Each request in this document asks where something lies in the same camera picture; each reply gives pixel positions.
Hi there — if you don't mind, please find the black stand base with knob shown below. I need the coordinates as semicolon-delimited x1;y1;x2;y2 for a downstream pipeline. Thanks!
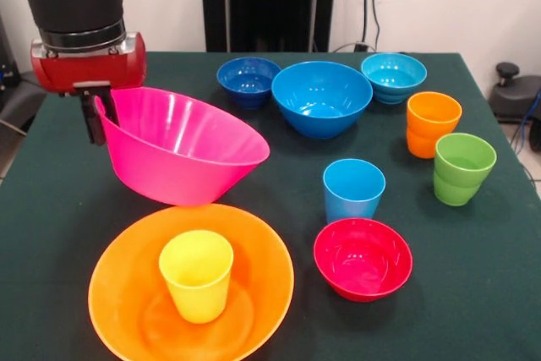
489;62;541;123

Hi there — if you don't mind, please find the yellow cup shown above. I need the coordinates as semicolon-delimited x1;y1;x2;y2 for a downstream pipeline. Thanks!
158;229;235;325

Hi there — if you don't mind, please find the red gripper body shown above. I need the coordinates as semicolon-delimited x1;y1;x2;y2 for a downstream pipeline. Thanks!
30;31;148;96

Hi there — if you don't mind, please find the small dark blue bowl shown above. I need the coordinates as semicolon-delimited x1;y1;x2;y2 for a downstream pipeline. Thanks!
216;56;283;111

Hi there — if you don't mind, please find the orange cup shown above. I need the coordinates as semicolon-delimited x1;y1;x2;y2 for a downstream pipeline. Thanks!
406;90;464;160

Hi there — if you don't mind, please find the dark green table cloth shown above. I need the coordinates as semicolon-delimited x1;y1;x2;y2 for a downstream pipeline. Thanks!
0;51;541;361

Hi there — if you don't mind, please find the small crimson bowl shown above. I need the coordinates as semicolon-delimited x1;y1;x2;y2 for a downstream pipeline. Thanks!
313;217;414;304

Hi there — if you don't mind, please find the dark grey stand base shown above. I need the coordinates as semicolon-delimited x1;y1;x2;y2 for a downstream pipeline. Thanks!
0;71;47;134

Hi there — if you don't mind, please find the small light blue bowl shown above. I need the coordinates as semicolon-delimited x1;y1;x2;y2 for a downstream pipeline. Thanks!
360;52;429;106

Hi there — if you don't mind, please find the large orange bowl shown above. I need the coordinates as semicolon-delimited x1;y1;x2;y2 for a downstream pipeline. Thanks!
87;203;296;361

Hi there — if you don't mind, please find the large magenta bowl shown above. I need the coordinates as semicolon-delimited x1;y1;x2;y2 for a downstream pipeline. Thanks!
93;86;271;207

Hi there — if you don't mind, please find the green cup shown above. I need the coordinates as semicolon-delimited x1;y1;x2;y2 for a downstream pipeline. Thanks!
433;132;499;207

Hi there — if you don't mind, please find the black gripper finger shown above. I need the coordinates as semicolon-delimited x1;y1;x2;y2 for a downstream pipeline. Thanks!
79;89;107;147
96;85;121;129

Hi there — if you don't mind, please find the blue cup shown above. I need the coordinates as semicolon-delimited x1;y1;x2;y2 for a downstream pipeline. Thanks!
323;158;387;225

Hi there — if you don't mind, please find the blue cable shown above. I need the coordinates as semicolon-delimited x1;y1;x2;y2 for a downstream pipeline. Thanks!
510;89;541;157

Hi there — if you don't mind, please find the medium blue bowl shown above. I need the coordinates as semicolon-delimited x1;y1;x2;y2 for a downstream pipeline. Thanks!
270;60;374;140

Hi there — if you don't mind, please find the black equipment box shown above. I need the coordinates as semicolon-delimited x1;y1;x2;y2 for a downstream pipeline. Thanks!
0;14;21;102

